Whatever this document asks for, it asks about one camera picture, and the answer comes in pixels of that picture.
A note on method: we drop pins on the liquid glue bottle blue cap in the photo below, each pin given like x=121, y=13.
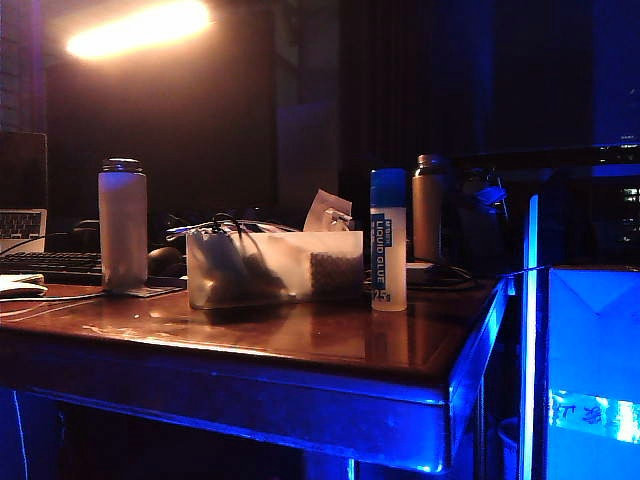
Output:
x=388, y=240

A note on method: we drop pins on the translucent plastic box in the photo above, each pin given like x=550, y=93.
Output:
x=285, y=260

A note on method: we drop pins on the white paper tag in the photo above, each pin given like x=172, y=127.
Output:
x=325, y=210

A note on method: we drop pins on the dark dotted block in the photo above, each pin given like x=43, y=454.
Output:
x=336, y=275

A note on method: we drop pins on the white power adapter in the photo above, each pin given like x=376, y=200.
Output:
x=419, y=272

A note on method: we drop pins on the brown metal thermos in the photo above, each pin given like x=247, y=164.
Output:
x=427, y=210

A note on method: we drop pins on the black computer mouse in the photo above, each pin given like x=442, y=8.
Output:
x=165, y=260

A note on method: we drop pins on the brown wooden table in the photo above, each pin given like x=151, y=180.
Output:
x=250, y=395

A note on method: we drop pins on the dark flat coaster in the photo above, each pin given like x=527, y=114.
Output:
x=152, y=291

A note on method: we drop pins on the black computer monitor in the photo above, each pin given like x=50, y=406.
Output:
x=160, y=150

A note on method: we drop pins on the white bottle dark lid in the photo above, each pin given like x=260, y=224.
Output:
x=122, y=225

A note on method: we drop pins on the black keyboard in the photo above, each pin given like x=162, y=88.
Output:
x=50, y=261

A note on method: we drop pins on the white cardboard carton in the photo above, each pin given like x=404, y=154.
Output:
x=590, y=360

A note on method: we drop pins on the silver laptop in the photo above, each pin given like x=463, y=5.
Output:
x=22, y=225

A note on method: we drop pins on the white paper pad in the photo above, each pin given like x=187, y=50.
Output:
x=20, y=287

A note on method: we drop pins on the blue lit upright post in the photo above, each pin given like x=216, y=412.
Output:
x=529, y=325

